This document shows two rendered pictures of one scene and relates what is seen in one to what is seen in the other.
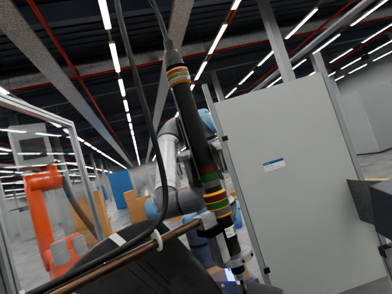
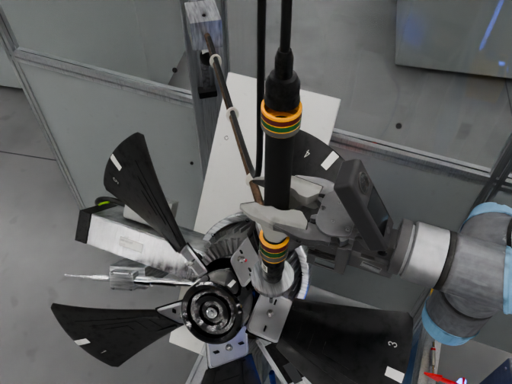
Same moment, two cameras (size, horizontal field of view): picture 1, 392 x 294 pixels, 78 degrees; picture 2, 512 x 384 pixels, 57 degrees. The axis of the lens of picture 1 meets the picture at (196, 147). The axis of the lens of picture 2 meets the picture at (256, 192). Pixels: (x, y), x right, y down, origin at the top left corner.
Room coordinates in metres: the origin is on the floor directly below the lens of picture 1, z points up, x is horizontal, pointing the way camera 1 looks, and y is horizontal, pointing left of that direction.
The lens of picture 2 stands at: (0.60, -0.36, 2.02)
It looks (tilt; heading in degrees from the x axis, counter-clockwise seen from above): 51 degrees down; 115
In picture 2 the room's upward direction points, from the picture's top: straight up
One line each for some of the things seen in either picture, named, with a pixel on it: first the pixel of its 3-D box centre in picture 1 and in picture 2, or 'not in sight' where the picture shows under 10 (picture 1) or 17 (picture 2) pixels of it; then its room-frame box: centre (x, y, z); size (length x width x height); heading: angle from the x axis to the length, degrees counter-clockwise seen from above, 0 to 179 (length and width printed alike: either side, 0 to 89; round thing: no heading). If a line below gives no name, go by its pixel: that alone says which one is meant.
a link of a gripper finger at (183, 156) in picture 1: (189, 167); (286, 195); (0.46, 0.02, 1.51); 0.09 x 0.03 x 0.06; 174
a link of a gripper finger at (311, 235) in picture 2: not in sight; (308, 227); (0.51, -0.03, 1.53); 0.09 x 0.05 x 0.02; 14
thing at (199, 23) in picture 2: not in sight; (203, 23); (0.06, 0.48, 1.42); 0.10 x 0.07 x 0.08; 129
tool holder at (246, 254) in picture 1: (223, 235); (271, 257); (0.45, 0.00, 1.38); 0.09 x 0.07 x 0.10; 129
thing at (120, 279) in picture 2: not in sight; (124, 279); (0.11, -0.02, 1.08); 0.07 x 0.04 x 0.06; 14
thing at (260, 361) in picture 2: not in sight; (254, 360); (0.43, -0.01, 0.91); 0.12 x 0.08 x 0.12; 94
